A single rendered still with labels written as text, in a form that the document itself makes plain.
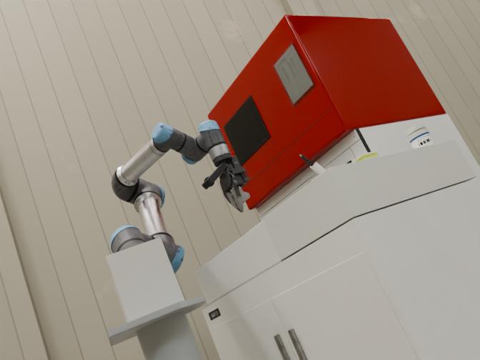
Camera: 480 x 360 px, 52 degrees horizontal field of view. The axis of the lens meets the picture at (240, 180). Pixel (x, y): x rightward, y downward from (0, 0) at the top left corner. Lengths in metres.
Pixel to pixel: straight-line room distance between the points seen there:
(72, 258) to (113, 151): 1.02
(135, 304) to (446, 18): 5.85
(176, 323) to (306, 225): 0.49
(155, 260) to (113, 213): 2.77
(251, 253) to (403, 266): 0.54
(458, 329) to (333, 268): 0.35
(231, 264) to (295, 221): 0.41
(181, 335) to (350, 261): 0.55
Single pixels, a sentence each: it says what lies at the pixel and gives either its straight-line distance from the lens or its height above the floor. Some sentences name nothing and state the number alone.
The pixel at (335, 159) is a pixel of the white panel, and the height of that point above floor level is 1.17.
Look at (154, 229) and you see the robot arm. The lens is 1.90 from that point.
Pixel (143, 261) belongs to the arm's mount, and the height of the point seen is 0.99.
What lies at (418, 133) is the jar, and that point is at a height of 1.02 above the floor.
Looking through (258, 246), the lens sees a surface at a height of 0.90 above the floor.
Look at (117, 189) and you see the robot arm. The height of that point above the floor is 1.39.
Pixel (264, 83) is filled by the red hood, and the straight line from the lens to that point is 2.37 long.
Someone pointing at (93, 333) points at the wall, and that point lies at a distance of 4.14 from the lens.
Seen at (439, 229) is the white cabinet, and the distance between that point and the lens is 1.53.
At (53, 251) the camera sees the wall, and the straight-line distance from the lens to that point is 4.29.
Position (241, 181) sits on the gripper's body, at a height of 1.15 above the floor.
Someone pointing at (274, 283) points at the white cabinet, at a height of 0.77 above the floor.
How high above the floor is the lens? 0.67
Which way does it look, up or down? 16 degrees up
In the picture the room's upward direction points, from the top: 24 degrees counter-clockwise
